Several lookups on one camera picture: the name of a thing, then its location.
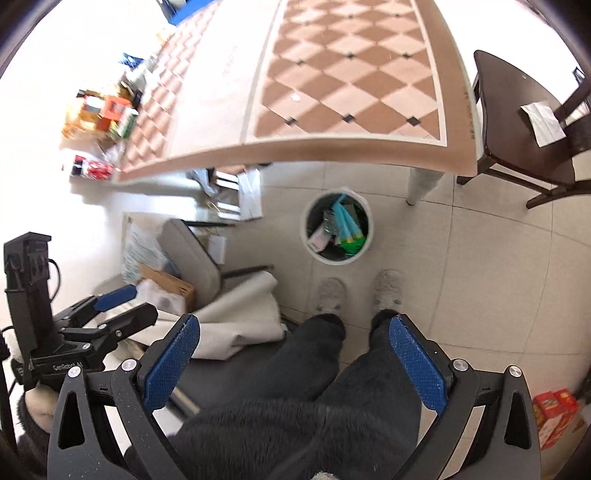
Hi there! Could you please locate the white plastic packet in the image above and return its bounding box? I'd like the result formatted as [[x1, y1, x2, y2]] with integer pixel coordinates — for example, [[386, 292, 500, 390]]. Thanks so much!
[[238, 168, 263, 220]]

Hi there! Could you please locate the white table leg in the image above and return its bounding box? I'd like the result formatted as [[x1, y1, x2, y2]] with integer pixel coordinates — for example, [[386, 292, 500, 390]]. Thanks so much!
[[406, 168, 441, 206]]

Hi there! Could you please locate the white plastic bag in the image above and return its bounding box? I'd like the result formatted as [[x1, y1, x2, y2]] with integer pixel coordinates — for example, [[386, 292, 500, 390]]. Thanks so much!
[[139, 279, 186, 313]]

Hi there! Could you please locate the off-white cloth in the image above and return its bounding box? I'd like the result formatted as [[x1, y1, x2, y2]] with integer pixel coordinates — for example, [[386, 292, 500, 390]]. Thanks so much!
[[124, 272, 289, 361]]

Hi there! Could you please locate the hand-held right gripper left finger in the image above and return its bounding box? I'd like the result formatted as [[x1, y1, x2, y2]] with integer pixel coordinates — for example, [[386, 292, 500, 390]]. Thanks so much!
[[46, 313, 201, 480]]

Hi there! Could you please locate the small green and white box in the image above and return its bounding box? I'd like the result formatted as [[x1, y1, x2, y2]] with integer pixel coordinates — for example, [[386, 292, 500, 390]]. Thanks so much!
[[111, 111, 139, 139]]

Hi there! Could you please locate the black cable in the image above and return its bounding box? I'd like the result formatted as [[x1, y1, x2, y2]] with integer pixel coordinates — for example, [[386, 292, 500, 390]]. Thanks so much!
[[46, 258, 62, 308]]

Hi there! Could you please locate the teal and green rice bag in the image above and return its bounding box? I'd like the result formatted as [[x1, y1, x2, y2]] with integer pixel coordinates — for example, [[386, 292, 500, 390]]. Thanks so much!
[[335, 196, 365, 254]]

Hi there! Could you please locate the printed white and blue bag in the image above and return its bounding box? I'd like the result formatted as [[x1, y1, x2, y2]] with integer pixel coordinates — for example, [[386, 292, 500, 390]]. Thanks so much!
[[122, 222, 171, 284]]

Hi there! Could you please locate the grey fluffy slipper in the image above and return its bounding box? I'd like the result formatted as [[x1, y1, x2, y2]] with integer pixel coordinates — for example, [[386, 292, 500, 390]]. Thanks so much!
[[315, 278, 347, 315], [372, 270, 404, 311]]

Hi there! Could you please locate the dark wooden chair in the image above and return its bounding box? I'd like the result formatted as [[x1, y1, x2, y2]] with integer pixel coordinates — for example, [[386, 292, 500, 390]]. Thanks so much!
[[457, 50, 591, 209]]

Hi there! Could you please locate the grey padded chair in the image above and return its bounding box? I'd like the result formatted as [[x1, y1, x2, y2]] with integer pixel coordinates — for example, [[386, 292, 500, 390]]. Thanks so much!
[[157, 218, 275, 305]]

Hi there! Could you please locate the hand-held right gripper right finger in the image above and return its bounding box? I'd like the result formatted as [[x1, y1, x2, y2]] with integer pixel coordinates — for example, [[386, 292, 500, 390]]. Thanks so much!
[[388, 314, 542, 480]]

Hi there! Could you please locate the tiled pattern table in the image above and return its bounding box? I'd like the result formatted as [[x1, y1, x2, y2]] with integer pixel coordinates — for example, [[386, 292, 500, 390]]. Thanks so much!
[[113, 0, 483, 185]]

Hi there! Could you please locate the white folded paper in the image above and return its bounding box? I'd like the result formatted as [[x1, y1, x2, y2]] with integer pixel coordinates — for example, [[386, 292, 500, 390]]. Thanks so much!
[[521, 100, 568, 147]]

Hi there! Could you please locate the red snack box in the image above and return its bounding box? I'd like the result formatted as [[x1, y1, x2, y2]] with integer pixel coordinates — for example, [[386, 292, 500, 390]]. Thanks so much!
[[554, 389, 580, 425], [532, 391, 566, 450]]

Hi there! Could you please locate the person's leg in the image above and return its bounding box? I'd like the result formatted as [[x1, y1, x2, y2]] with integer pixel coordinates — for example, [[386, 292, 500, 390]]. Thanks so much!
[[318, 310, 422, 480], [171, 314, 347, 480]]

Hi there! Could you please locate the orange box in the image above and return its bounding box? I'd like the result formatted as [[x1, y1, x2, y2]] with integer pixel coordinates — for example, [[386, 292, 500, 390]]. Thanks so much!
[[102, 95, 127, 118]]

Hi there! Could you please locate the blue board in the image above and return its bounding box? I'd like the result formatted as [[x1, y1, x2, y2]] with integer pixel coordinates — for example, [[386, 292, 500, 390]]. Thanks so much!
[[168, 0, 218, 26]]

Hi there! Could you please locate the yellow plastic bag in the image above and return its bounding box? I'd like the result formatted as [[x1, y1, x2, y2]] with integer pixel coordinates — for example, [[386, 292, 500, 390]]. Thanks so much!
[[62, 104, 100, 139]]

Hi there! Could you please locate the white round trash bin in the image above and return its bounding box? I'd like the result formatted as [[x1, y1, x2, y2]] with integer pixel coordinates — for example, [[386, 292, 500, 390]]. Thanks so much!
[[300, 187, 374, 265]]

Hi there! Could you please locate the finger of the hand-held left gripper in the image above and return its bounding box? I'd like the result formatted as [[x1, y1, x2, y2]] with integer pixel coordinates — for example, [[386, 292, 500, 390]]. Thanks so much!
[[60, 302, 159, 345], [53, 284, 138, 330]]

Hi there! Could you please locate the person's right leg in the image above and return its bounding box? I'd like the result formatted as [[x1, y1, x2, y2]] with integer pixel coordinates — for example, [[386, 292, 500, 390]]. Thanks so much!
[[318, 310, 422, 480]]

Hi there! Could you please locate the person's left leg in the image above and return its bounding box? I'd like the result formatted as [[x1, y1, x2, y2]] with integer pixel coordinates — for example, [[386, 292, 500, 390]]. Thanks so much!
[[171, 314, 347, 480]]

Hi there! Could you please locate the brown cardboard box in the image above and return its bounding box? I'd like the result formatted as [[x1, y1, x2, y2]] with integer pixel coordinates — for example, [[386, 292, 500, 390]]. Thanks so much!
[[139, 265, 197, 315]]

